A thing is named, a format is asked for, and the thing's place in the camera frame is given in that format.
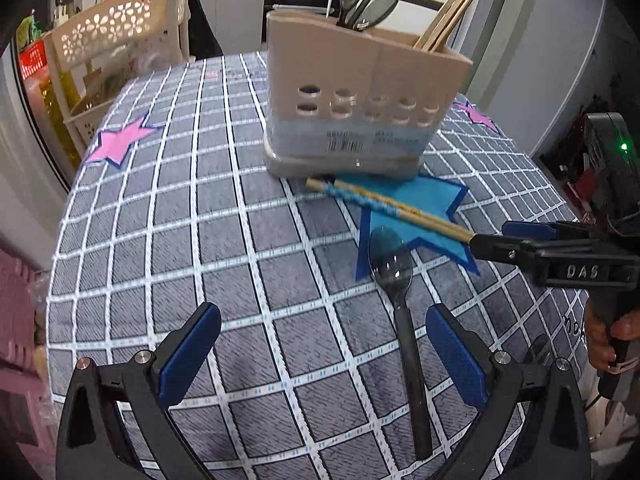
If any grey kitchen counter cabinet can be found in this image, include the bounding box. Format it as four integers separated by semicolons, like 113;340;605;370
197;0;266;56

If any person's right hand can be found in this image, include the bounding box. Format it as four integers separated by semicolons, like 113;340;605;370
584;301;640;375

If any stack of pink plastic stools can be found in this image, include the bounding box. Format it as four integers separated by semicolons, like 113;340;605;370
0;247;53;466

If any yellow oil bottle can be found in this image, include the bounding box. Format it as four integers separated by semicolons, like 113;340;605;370
35;72;68;126

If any beige flower-cut storage cart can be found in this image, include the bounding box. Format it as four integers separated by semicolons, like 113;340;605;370
44;0;195;157

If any grey checked star tablecloth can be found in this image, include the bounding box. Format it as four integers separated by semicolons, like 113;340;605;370
46;50;596;480

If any beige plastic utensil holder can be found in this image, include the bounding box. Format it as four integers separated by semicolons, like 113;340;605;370
263;9;474;181

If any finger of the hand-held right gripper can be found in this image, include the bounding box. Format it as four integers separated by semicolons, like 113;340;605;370
469;232;548;273
501;220;593;242

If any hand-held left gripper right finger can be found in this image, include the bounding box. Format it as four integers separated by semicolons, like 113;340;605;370
425;304;606;480

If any red plastic basket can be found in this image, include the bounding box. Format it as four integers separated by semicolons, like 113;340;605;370
19;40;51;78

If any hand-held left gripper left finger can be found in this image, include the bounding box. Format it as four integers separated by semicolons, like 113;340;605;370
55;302;222;480

